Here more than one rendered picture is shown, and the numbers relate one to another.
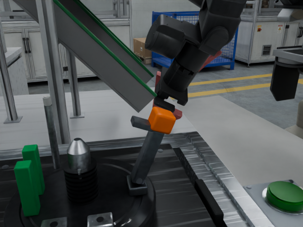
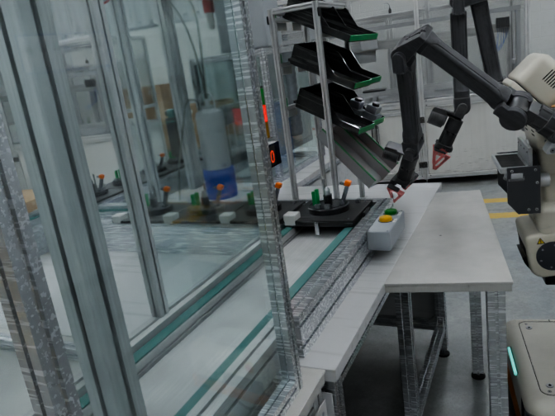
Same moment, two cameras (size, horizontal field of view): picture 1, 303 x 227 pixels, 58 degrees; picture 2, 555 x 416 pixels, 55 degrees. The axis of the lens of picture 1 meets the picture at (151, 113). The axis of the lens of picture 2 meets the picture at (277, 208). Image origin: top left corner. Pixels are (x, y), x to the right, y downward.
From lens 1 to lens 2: 1.57 m
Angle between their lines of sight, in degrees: 37
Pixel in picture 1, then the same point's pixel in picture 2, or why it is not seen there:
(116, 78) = (358, 172)
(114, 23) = not seen: hidden behind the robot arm
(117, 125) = not seen: hidden behind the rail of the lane
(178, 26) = (395, 147)
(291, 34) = not seen: outside the picture
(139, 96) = (368, 180)
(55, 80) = (334, 172)
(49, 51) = (332, 161)
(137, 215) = (338, 207)
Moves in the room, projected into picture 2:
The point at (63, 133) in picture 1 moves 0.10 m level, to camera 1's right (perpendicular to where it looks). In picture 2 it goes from (336, 195) to (360, 196)
